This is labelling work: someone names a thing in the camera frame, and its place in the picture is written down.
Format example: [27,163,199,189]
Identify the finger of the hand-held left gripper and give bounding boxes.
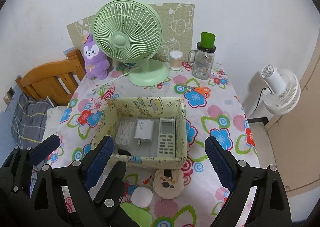
[94,160,130,227]
[10,135,61,167]

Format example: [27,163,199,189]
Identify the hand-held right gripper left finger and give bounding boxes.
[28,136,115,227]

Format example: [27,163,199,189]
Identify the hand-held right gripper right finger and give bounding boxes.
[204,136,292,227]

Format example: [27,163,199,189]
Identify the white round case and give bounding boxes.
[132,186,154,208]

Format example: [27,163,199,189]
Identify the clear packet of white swabs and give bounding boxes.
[114,119,138,146]

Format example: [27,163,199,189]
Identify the yellow patterned storage box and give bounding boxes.
[90,96,188,170]

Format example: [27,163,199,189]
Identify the white charger adapter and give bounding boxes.
[134,120,154,145]

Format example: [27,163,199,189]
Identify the round bear compact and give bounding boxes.
[153,169,185,199]

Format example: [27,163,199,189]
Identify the white remote control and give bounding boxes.
[157,118,177,158]

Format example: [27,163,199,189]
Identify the grey plaid pillow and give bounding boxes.
[11,92,54,148]

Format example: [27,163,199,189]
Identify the floral tablecloth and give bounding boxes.
[30,60,260,227]

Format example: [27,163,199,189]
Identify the wooden bed headboard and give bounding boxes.
[15,49,87,107]

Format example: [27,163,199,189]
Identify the beige door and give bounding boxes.
[265,29,320,195]

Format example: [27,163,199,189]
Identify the white floor fan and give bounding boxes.
[261,65,301,115]

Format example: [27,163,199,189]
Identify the purple plush toy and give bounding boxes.
[81,32,110,80]

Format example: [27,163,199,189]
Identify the glass mug jar green cap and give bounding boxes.
[188,32,217,80]

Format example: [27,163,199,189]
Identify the cotton swab tub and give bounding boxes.
[169,51,184,71]

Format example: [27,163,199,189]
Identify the green desk fan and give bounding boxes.
[93,0,171,87]

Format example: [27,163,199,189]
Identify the black fan cable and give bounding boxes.
[252,87,267,120]

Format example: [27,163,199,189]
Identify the orange handled scissors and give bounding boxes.
[186,85,211,98]

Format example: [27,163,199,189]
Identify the white desk fan cord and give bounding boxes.
[91,67,140,95]

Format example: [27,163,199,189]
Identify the green cartoon wall sheet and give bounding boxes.
[66,3,195,63]

